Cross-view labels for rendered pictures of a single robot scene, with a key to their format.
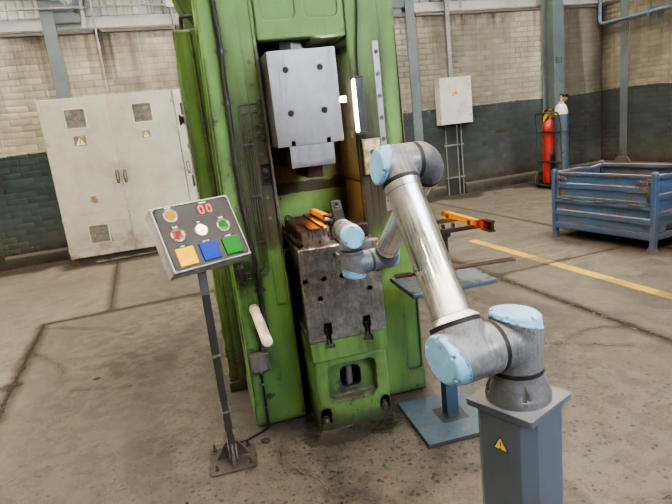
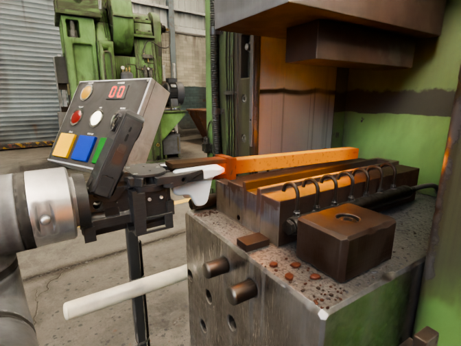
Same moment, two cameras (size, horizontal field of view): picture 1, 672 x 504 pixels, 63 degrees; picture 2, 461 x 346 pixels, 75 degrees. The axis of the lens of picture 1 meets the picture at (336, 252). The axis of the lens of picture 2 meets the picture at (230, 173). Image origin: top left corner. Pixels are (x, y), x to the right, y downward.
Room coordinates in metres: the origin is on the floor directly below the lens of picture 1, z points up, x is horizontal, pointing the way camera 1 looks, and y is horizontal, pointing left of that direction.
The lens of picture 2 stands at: (2.26, -0.43, 1.15)
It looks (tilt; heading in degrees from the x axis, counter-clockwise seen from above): 14 degrees down; 71
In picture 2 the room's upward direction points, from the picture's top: straight up
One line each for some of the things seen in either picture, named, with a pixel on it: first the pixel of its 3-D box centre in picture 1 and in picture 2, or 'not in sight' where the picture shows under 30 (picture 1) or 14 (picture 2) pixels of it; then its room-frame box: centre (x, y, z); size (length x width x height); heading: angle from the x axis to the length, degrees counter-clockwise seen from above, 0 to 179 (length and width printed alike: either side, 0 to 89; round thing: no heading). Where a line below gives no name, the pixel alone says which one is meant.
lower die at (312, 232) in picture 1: (312, 227); (320, 186); (2.65, 0.10, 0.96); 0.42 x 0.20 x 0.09; 14
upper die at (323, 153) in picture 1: (303, 154); (335, 6); (2.65, 0.10, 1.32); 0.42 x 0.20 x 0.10; 14
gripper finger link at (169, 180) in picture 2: not in sight; (172, 178); (2.31, -0.03, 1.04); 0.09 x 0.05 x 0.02; 11
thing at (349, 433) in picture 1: (346, 425); not in sight; (2.40, 0.04, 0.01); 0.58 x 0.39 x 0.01; 104
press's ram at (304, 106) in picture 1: (305, 99); not in sight; (2.66, 0.06, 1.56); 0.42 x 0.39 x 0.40; 14
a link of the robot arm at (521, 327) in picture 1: (513, 337); not in sight; (1.47, -0.48, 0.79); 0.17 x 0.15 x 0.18; 112
